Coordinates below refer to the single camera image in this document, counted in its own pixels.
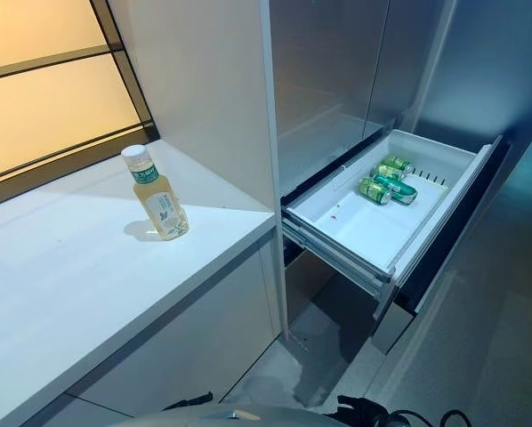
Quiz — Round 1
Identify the dark green drink can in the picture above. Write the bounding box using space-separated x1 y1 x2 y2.
373 174 420 206

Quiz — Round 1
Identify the black framed window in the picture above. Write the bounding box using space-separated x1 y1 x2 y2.
0 0 157 213

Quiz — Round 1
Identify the white fridge drawer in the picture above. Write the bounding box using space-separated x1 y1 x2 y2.
279 128 512 322

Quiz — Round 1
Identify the tall white cabinet panel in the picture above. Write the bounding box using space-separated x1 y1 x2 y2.
107 0 290 340

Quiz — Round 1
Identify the clear yellow tea drink bottle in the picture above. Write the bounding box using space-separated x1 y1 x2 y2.
121 144 190 242

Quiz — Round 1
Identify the steel lower fridge drawer front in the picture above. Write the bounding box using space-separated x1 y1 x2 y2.
369 302 417 356

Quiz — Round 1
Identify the white counter cabinet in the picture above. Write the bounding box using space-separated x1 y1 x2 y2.
0 137 288 427

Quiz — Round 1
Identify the stainless steel fridge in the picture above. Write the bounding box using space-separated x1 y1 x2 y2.
266 0 462 199

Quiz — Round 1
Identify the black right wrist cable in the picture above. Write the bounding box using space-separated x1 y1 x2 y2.
336 392 476 427

